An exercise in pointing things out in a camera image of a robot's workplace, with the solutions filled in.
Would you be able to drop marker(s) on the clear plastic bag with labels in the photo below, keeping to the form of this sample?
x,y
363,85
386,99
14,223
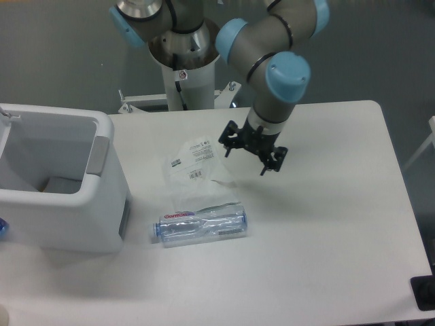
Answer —
x,y
196,178

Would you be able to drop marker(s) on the white open trash can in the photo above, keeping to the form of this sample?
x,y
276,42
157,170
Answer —
x,y
62,184

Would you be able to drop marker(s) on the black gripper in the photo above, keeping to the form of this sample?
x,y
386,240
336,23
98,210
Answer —
x,y
256,142

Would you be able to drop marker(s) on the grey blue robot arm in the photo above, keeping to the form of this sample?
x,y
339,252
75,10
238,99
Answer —
x,y
261,53

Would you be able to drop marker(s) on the clear crushed water bottle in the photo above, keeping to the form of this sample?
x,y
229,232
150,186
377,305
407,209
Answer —
x,y
193,227

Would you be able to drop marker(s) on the white frame at right edge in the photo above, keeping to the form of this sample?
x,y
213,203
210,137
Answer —
x,y
429,141

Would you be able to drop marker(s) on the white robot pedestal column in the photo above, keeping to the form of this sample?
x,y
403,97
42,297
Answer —
x,y
187,62

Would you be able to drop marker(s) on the black device at table corner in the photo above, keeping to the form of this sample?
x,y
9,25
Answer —
x,y
423,290

